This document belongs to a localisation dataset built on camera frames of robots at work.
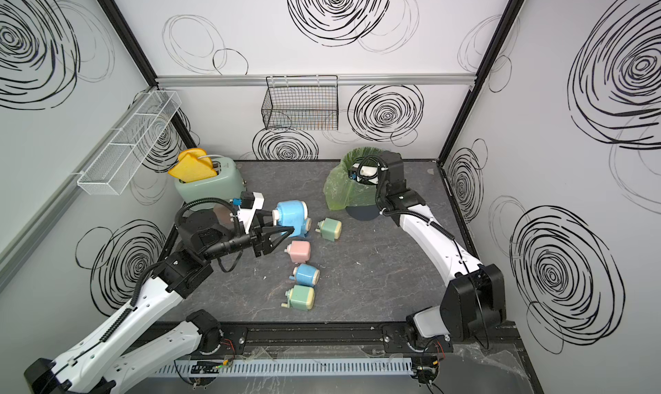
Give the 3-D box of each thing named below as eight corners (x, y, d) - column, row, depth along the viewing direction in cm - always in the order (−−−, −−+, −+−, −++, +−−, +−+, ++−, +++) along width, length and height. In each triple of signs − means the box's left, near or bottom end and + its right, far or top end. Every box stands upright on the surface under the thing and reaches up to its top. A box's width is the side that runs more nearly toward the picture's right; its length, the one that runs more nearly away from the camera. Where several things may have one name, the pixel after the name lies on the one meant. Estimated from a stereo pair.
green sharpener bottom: (285, 311, 81) (281, 304, 75) (287, 292, 84) (284, 285, 79) (314, 311, 81) (312, 304, 75) (315, 292, 84) (313, 285, 79)
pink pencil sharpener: (286, 263, 90) (283, 256, 85) (288, 248, 94) (286, 240, 89) (309, 263, 90) (308, 256, 85) (310, 248, 94) (309, 240, 89)
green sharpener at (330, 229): (317, 237, 97) (316, 227, 91) (322, 225, 100) (321, 215, 95) (338, 243, 95) (338, 234, 89) (342, 231, 98) (343, 221, 93)
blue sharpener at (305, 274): (292, 284, 85) (289, 276, 80) (299, 269, 89) (297, 260, 83) (315, 292, 84) (313, 285, 78) (321, 276, 87) (320, 268, 82)
